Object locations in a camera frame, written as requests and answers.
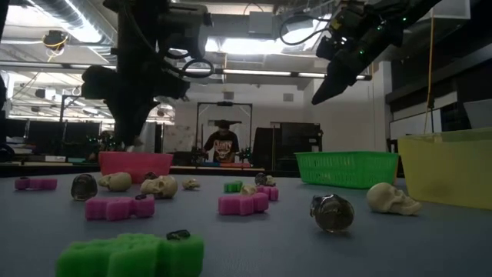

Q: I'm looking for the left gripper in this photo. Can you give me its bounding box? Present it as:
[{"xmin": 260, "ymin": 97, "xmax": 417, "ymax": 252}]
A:
[{"xmin": 81, "ymin": 22, "xmax": 191, "ymax": 146}]

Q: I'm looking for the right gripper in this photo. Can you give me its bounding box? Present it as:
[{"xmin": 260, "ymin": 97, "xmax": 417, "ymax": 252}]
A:
[{"xmin": 311, "ymin": 22, "xmax": 403, "ymax": 105}]

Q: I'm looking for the grey cloth sheet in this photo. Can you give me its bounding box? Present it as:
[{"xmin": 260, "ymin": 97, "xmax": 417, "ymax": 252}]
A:
[{"xmin": 141, "ymin": 122, "xmax": 157, "ymax": 154}]

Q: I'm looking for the pink round bowl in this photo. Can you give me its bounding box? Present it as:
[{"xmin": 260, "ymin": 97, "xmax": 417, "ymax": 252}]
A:
[{"xmin": 98, "ymin": 151, "xmax": 175, "ymax": 185}]

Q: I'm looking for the white paper board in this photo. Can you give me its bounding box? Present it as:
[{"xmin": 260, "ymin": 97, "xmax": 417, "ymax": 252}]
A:
[{"xmin": 163, "ymin": 124, "xmax": 197, "ymax": 154}]

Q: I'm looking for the background work table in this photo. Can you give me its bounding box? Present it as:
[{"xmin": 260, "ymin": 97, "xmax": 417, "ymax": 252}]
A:
[{"xmin": 171, "ymin": 165, "xmax": 266, "ymax": 173}]

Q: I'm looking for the black equipment cabinet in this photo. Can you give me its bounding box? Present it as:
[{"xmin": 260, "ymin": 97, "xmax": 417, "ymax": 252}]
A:
[{"xmin": 251, "ymin": 122, "xmax": 324, "ymax": 174}]

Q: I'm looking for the green plastic basket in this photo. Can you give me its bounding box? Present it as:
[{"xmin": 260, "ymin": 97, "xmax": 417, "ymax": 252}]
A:
[{"xmin": 294, "ymin": 150, "xmax": 400, "ymax": 189}]

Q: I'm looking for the grey ceiling ventilation box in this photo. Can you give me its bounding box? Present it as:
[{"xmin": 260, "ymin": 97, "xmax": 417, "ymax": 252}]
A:
[{"xmin": 248, "ymin": 11, "xmax": 276, "ymax": 36}]

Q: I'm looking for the person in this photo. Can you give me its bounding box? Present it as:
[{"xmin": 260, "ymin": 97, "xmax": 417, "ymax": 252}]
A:
[{"xmin": 202, "ymin": 118, "xmax": 241, "ymax": 165}]

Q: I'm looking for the large green sponge foreground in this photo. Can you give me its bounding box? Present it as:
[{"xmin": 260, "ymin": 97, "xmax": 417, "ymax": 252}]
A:
[{"xmin": 55, "ymin": 229, "xmax": 205, "ymax": 277}]

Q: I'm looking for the pink sponge centre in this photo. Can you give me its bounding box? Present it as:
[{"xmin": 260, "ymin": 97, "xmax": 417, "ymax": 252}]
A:
[{"xmin": 218, "ymin": 192, "xmax": 270, "ymax": 216}]

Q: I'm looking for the yellow plastic bin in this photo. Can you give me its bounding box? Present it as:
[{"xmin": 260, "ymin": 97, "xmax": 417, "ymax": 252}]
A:
[{"xmin": 397, "ymin": 127, "xmax": 492, "ymax": 211}]

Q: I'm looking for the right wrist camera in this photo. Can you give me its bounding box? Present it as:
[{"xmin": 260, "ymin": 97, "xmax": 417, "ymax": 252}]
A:
[{"xmin": 314, "ymin": 2, "xmax": 357, "ymax": 61}]

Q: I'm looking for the black gantry frame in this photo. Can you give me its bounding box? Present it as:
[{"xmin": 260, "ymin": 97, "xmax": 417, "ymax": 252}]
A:
[
  {"xmin": 59, "ymin": 95, "xmax": 116, "ymax": 155},
  {"xmin": 194, "ymin": 101, "xmax": 254, "ymax": 165}
]

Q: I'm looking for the black right camera cable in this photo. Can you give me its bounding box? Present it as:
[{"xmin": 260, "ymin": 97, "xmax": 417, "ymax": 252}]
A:
[{"xmin": 278, "ymin": 13, "xmax": 339, "ymax": 46}]

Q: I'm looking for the black camera cable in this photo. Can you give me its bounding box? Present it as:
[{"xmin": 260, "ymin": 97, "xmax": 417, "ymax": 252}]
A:
[
  {"xmin": 278, "ymin": 13, "xmax": 339, "ymax": 46},
  {"xmin": 165, "ymin": 49, "xmax": 215, "ymax": 80}
]

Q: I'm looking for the black left camera cable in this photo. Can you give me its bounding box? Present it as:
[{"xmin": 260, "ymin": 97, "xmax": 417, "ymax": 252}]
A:
[{"xmin": 165, "ymin": 49, "xmax": 215, "ymax": 80}]

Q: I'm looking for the yellow hanging cable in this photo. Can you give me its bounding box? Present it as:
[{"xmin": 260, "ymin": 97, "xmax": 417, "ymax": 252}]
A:
[{"xmin": 422, "ymin": 0, "xmax": 435, "ymax": 135}]

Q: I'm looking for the ceiling cable reel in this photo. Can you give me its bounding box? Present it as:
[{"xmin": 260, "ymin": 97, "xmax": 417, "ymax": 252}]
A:
[{"xmin": 42, "ymin": 29, "xmax": 70, "ymax": 52}]

